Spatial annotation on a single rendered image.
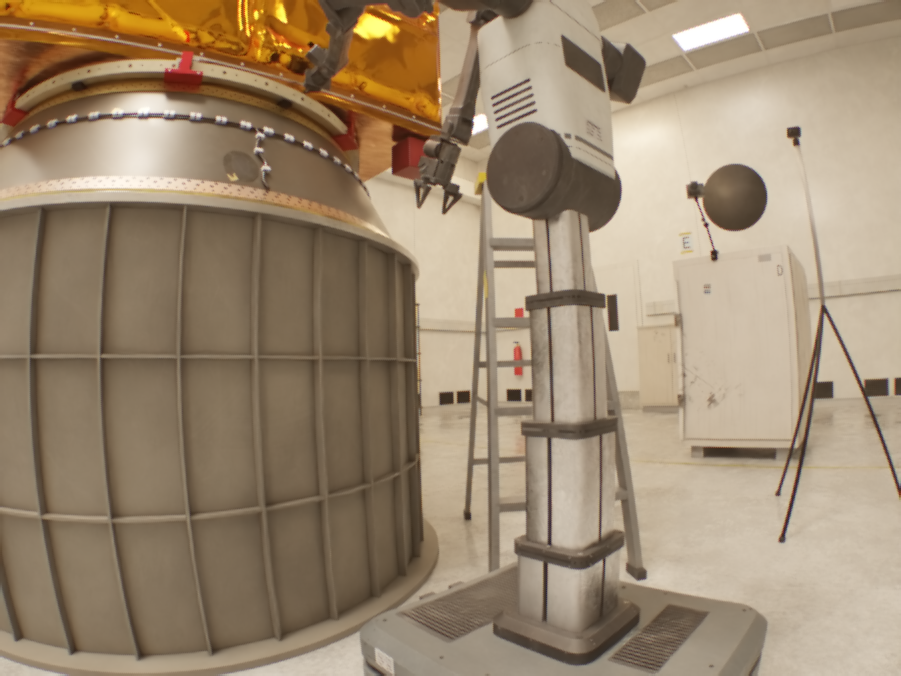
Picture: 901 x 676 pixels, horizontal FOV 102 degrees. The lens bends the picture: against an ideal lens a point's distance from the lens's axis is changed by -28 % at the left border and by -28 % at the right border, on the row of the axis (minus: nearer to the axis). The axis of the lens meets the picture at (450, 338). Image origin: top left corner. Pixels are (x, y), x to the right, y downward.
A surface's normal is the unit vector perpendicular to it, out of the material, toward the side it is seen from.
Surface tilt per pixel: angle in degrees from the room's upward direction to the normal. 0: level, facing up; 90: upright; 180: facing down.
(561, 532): 90
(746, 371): 90
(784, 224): 90
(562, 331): 90
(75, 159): 62
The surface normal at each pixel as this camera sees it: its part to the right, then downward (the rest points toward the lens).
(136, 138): 0.37, -0.53
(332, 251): 0.84, -0.06
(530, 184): -0.74, -0.02
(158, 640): 0.46, -0.07
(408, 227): 0.69, -0.07
